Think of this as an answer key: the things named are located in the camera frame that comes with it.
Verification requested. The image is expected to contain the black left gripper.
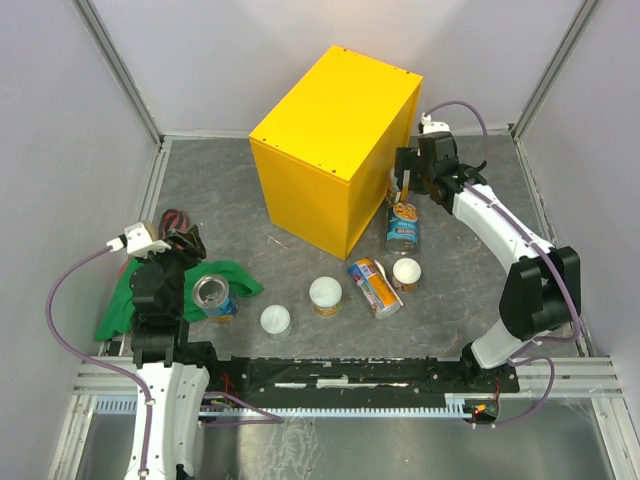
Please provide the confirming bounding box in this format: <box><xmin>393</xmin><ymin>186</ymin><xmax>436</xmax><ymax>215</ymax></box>
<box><xmin>137</xmin><ymin>224</ymin><xmax>206</xmax><ymax>314</ymax></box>

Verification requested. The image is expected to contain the small can white lid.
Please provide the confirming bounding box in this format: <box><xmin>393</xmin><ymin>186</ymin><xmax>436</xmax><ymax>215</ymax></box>
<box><xmin>391</xmin><ymin>258</ymin><xmax>422</xmax><ymax>292</ymax></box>

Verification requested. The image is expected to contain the blue yellow can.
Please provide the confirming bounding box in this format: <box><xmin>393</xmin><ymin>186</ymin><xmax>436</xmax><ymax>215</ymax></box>
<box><xmin>348</xmin><ymin>257</ymin><xmax>403</xmax><ymax>320</ymax></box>

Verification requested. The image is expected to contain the tall can with white spoon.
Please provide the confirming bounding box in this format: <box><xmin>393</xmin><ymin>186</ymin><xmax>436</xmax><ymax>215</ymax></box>
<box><xmin>386</xmin><ymin>169</ymin><xmax>410</xmax><ymax>206</ymax></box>

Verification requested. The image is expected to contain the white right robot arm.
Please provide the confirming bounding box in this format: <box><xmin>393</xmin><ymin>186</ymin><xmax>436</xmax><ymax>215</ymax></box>
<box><xmin>393</xmin><ymin>131</ymin><xmax>582</xmax><ymax>391</ymax></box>

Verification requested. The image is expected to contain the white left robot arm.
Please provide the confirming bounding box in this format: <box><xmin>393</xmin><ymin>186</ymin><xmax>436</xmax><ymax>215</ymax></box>
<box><xmin>124</xmin><ymin>222</ymin><xmax>221</xmax><ymax>479</ymax></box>

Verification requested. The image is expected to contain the open blue tin can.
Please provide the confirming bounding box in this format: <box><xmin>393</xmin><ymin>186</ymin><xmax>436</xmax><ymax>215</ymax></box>
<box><xmin>192</xmin><ymin>274</ymin><xmax>238</xmax><ymax>323</ymax></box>

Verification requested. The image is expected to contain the blue soup can lying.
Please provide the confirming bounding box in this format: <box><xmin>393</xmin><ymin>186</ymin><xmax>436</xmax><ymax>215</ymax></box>
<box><xmin>385</xmin><ymin>202</ymin><xmax>419</xmax><ymax>255</ymax></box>

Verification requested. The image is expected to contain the yellow wooden cabinet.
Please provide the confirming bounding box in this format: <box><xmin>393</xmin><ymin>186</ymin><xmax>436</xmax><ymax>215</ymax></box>
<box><xmin>249</xmin><ymin>46</ymin><xmax>423</xmax><ymax>259</ymax></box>

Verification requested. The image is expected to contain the green cloth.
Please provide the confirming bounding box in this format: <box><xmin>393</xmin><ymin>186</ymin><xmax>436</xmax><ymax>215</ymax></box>
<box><xmin>94</xmin><ymin>259</ymin><xmax>264</xmax><ymax>342</ymax></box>

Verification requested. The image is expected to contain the small jar white lid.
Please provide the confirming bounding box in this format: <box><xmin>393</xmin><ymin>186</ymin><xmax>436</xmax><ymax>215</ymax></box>
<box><xmin>260</xmin><ymin>304</ymin><xmax>291</xmax><ymax>339</ymax></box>

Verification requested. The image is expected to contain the yellow can white lid middle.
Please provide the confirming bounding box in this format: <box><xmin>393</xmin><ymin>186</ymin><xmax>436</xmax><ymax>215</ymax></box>
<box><xmin>309</xmin><ymin>276</ymin><xmax>342</xmax><ymax>317</ymax></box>

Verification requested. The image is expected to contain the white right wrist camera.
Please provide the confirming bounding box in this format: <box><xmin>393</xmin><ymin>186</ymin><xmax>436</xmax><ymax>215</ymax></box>
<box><xmin>418</xmin><ymin>113</ymin><xmax>450</xmax><ymax>135</ymax></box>

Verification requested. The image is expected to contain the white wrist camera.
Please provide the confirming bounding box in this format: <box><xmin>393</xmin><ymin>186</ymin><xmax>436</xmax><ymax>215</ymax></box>
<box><xmin>106</xmin><ymin>221</ymin><xmax>171</xmax><ymax>258</ymax></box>
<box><xmin>418</xmin><ymin>113</ymin><xmax>450</xmax><ymax>135</ymax></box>

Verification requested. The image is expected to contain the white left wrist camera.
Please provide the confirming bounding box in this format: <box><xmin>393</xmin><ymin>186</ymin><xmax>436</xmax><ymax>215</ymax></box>
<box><xmin>106</xmin><ymin>221</ymin><xmax>171</xmax><ymax>258</ymax></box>

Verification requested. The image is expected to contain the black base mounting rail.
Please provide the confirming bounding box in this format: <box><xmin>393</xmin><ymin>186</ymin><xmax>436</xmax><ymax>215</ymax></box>
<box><xmin>207</xmin><ymin>346</ymin><xmax>520</xmax><ymax>410</ymax></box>

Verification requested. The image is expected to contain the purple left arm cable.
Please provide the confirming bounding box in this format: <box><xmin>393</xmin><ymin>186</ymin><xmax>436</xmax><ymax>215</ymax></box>
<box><xmin>46</xmin><ymin>244</ymin><xmax>151</xmax><ymax>471</ymax></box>

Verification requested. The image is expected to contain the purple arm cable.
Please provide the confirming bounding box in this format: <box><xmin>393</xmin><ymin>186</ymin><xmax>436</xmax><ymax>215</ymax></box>
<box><xmin>46</xmin><ymin>244</ymin><xmax>151</xmax><ymax>471</ymax></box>
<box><xmin>429</xmin><ymin>99</ymin><xmax>584</xmax><ymax>431</ymax></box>

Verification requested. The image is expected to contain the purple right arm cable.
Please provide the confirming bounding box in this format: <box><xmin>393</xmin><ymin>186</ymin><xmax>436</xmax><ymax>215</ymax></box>
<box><xmin>429</xmin><ymin>99</ymin><xmax>584</xmax><ymax>431</ymax></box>

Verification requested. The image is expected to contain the light blue cable duct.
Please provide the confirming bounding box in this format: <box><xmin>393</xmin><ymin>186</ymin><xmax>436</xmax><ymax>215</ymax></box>
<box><xmin>94</xmin><ymin>395</ymin><xmax>472</xmax><ymax>420</ymax></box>

